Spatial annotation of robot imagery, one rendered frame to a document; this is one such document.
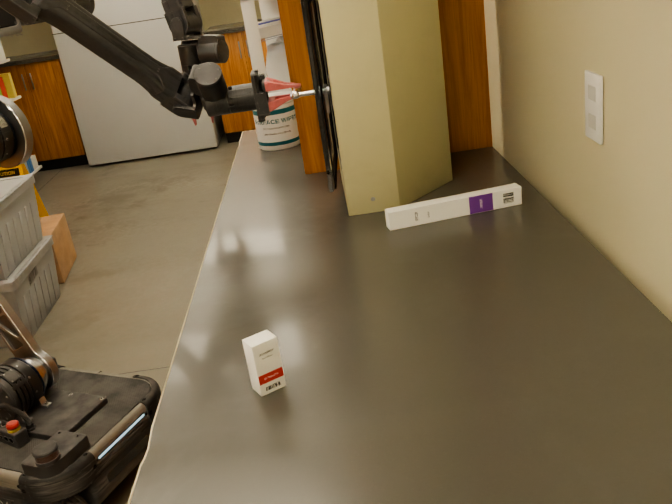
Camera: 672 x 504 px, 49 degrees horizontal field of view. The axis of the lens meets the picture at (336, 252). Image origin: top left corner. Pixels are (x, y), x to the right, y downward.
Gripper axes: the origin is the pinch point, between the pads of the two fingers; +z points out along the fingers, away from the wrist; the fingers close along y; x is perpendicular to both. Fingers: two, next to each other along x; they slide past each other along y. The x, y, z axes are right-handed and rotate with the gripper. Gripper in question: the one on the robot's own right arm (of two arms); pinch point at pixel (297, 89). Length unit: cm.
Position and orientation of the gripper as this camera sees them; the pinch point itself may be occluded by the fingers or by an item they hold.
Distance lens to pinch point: 160.8
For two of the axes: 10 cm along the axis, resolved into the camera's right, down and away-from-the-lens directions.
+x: -0.5, -3.7, 9.3
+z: 9.9, -1.5, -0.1
